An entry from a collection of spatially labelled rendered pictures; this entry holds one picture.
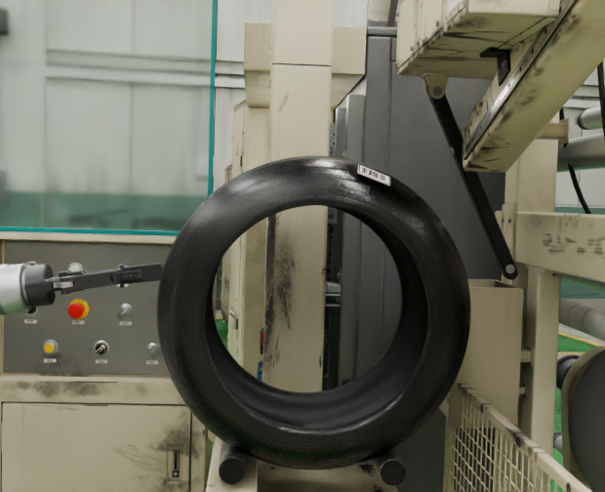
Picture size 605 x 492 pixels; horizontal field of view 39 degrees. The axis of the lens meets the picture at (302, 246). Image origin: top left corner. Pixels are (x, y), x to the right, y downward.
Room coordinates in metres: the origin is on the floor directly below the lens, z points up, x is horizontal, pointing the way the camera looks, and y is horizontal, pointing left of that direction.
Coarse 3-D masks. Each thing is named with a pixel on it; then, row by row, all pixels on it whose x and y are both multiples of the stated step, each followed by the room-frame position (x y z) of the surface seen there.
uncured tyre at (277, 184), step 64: (256, 192) 1.43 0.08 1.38; (320, 192) 1.43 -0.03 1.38; (384, 192) 1.44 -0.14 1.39; (192, 256) 1.42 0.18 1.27; (448, 256) 1.46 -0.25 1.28; (192, 320) 1.42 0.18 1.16; (448, 320) 1.44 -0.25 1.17; (192, 384) 1.42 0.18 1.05; (256, 384) 1.69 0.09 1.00; (384, 384) 1.70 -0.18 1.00; (448, 384) 1.47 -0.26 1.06; (256, 448) 1.44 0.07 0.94; (320, 448) 1.43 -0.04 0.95; (384, 448) 1.46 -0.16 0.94
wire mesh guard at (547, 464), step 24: (480, 408) 1.57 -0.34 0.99; (480, 432) 1.60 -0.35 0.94; (504, 432) 1.42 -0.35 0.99; (504, 456) 1.45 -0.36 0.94; (528, 456) 1.30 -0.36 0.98; (456, 480) 1.76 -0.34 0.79; (480, 480) 1.58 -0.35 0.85; (504, 480) 1.43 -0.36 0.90; (528, 480) 1.31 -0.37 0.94; (576, 480) 1.13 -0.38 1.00
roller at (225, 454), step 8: (224, 448) 1.51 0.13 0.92; (232, 448) 1.49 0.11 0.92; (224, 456) 1.46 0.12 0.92; (232, 456) 1.45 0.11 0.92; (240, 456) 1.46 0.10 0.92; (224, 464) 1.43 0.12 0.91; (232, 464) 1.43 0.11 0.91; (240, 464) 1.43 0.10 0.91; (224, 472) 1.43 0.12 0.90; (232, 472) 1.43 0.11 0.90; (240, 472) 1.43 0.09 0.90; (224, 480) 1.43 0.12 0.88; (232, 480) 1.43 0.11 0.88
